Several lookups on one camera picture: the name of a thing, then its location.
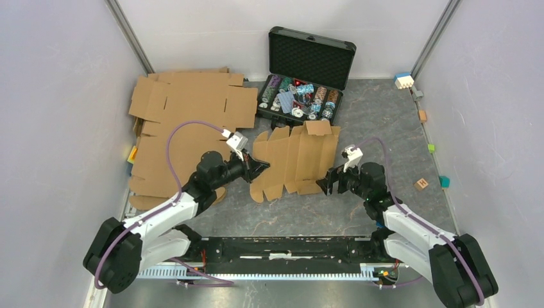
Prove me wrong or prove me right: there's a stack of cardboard blanks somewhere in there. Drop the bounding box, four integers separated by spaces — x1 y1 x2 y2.
128 67 259 210

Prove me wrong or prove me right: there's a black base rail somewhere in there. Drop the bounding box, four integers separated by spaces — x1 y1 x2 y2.
181 235 395 275

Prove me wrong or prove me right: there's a yellow orange block at left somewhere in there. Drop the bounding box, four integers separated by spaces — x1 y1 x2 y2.
126 146 138 164

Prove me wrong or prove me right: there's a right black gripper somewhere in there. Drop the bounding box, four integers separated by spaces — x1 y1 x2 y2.
315 158 370 201

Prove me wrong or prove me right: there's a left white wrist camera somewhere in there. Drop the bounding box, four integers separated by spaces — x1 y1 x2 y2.
221 129 248 161

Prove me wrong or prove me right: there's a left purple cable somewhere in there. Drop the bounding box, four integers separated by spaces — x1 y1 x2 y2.
93 121 235 291

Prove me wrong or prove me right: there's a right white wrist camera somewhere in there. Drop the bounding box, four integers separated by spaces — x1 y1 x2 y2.
341 144 363 173

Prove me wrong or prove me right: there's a teal small block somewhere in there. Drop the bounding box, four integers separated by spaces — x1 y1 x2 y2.
439 175 450 189

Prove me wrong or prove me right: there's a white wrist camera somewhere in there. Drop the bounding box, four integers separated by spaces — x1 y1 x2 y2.
221 129 248 161
341 144 363 173

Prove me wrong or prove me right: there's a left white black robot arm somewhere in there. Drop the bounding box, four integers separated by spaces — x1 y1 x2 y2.
83 150 270 294

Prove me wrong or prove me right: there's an orange small block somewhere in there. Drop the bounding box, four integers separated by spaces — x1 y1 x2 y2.
418 110 427 124

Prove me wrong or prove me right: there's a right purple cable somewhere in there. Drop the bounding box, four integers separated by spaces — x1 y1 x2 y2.
352 137 486 306

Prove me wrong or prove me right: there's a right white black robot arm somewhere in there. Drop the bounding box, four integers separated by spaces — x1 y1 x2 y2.
316 162 498 307

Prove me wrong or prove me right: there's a grey small block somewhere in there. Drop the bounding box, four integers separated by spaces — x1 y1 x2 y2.
411 90 424 101

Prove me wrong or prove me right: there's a purple cable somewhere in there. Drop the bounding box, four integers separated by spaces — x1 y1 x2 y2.
352 137 486 306
93 121 235 291

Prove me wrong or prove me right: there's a black poker chip case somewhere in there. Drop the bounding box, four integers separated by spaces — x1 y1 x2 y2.
257 26 357 128

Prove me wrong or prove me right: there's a blue white toy block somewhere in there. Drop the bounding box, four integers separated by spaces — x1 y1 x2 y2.
394 72 414 89

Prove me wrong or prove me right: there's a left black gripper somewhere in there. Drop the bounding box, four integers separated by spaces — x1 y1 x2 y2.
211 148 270 190

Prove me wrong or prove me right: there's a wooden letter H block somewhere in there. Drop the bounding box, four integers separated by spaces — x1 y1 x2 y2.
414 178 429 191

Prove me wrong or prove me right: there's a brown cardboard box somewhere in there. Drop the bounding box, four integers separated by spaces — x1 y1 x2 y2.
250 120 341 203

